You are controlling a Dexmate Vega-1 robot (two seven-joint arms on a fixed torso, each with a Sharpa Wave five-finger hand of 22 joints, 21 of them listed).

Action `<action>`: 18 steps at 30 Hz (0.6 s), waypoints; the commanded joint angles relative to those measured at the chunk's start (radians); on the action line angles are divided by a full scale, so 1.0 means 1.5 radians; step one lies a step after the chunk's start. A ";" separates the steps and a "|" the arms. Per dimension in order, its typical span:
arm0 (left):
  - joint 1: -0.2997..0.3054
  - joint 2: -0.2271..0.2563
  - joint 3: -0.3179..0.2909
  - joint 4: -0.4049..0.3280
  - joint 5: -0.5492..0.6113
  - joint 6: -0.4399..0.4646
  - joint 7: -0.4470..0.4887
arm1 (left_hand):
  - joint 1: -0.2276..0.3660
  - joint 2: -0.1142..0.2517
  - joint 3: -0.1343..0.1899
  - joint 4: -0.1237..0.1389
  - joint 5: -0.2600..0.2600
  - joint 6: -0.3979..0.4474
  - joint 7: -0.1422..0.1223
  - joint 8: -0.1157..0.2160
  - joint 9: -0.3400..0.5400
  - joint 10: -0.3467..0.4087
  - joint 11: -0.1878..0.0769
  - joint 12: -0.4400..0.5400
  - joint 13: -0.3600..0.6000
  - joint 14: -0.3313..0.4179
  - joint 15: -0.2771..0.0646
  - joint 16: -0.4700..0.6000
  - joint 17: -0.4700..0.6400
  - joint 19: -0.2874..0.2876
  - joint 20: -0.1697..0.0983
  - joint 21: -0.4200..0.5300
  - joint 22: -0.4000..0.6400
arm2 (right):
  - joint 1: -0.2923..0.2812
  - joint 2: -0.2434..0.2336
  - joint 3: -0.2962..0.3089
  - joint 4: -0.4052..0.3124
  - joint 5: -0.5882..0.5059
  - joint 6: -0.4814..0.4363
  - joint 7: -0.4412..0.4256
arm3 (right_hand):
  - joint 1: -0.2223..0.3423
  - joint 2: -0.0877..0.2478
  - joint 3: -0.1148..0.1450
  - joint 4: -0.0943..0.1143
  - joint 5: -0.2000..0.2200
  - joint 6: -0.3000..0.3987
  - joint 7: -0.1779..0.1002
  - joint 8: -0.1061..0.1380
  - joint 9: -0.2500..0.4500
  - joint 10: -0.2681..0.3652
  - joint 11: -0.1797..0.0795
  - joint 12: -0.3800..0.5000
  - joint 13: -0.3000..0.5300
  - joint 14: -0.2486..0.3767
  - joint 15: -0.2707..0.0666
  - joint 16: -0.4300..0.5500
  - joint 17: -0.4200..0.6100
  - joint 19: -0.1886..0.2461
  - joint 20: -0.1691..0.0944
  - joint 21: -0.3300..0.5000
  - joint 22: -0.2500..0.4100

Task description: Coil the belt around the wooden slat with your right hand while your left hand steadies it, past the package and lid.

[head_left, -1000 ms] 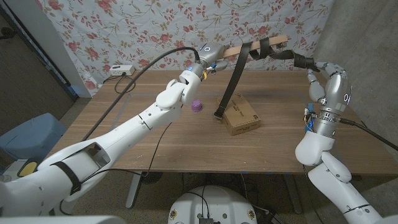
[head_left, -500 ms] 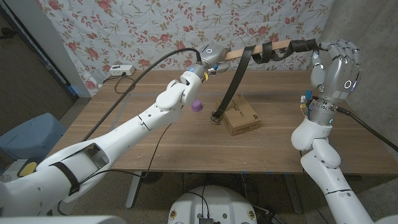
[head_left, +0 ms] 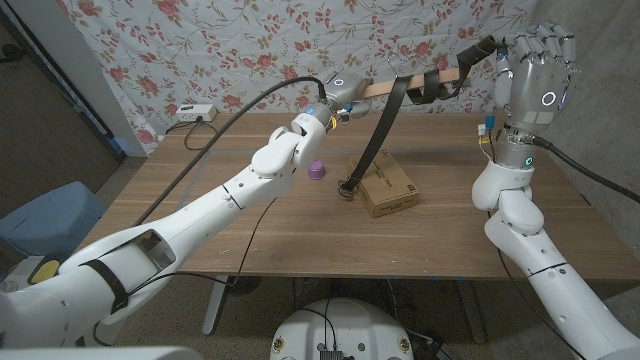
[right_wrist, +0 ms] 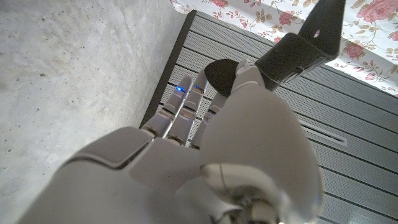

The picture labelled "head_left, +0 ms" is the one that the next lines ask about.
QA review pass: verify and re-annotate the yellow black slipper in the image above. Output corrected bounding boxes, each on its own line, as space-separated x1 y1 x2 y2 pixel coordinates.
27 257 62 286

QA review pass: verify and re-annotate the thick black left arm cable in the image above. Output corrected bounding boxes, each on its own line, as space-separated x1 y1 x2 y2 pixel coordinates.
132 76 327 226

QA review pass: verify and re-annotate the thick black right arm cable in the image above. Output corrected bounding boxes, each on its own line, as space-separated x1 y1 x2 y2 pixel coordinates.
532 134 640 205

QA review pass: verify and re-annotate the grey metal table leg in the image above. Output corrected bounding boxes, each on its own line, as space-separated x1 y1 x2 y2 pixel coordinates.
202 274 231 335
455 279 487 345

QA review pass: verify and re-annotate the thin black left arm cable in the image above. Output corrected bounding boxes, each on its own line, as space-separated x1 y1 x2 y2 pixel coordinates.
92 197 279 347

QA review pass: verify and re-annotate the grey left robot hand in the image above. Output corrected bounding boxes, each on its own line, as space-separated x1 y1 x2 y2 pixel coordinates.
302 71 375 129

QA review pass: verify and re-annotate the dark brown leather belt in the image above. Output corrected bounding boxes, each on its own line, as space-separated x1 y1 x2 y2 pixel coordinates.
338 34 501 201

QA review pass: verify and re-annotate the brown cardboard package box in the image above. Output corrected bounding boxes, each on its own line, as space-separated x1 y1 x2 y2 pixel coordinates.
347 152 420 219

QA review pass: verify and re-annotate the thin black power cord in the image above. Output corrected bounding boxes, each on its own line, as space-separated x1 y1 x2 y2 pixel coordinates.
164 118 220 152

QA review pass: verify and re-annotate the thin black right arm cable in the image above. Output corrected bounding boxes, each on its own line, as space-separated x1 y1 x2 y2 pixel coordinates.
497 249 586 360

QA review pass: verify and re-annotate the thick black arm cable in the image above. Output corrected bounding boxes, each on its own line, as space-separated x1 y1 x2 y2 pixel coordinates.
132 76 327 226
532 134 640 205

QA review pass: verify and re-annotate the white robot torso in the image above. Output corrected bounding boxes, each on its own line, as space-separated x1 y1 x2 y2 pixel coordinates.
269 297 415 360

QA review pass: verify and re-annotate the floral backdrop cloth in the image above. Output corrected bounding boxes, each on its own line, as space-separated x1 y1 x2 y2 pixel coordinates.
55 0 539 159

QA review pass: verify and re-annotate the white power strip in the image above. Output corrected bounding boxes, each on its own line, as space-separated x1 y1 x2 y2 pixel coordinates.
175 103 218 123

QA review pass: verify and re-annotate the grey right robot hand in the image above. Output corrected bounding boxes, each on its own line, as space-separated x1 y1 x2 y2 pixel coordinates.
492 22 577 169

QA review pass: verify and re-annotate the wooden slat clip hanger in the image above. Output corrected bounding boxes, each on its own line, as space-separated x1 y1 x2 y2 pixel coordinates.
362 67 464 100

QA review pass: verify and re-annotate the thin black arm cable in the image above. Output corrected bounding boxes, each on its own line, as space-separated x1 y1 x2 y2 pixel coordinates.
92 197 279 347
497 249 586 360

